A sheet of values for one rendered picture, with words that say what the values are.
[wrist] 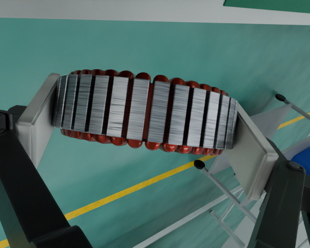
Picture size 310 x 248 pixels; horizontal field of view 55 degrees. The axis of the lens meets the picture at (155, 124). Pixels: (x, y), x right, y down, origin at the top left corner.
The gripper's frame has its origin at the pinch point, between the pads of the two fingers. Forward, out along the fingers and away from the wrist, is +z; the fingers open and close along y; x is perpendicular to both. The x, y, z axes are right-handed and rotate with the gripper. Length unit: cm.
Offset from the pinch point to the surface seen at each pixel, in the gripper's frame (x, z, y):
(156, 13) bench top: 5.0, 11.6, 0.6
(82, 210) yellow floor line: -136, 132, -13
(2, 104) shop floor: -44, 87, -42
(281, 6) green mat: 7.4, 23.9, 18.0
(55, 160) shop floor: -82, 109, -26
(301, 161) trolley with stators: -99, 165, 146
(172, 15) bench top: 4.9, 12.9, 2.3
